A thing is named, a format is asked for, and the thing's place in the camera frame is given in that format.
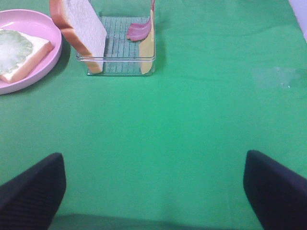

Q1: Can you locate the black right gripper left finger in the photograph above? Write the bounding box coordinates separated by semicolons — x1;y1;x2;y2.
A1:
0;153;66;230

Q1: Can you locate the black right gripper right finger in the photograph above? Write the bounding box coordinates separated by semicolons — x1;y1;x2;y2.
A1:
243;150;307;230

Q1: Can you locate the green lettuce leaf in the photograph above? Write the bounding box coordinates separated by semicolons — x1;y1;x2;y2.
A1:
0;30;33;74

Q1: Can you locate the white bread slice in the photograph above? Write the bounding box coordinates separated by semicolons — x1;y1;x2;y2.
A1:
0;32;53;84
49;0;107;74

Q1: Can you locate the green tablecloth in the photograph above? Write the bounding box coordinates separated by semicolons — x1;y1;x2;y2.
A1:
0;0;307;230

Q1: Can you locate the pink round plate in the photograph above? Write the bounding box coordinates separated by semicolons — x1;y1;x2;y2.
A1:
0;9;62;95

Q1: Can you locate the clear right plastic tray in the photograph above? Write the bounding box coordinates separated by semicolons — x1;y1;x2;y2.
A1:
76;10;156;76

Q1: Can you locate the yellow cheese slice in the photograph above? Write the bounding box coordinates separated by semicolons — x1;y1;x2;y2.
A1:
139;10;155;75

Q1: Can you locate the pink bacon strip right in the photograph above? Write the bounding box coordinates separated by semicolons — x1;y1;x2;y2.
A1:
126;0;155;42

